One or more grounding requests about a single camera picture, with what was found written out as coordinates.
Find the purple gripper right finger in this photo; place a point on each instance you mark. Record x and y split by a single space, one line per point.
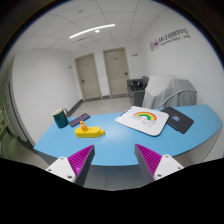
154 166

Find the beige door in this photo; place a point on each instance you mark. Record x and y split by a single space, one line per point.
88 78
117 71

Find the white rainbow mouse pad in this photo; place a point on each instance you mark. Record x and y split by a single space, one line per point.
145 120

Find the right beige door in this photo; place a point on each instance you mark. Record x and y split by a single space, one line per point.
117 71

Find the left beige door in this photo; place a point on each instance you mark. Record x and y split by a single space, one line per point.
88 78

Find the purple smartphone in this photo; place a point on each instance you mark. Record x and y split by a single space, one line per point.
77 120

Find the grey armchair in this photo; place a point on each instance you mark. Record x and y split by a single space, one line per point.
136 90

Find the long ceiling light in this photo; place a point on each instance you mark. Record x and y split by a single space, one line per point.
92 29

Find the orange charger plug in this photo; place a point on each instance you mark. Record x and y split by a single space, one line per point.
83 126

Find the grey covered furniture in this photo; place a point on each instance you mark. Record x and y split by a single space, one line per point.
169 90

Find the dark green mug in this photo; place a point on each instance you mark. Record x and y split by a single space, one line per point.
61 117

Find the purple wall logo sign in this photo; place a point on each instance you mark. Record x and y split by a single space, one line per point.
174 36

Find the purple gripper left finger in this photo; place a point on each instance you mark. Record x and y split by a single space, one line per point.
75 167

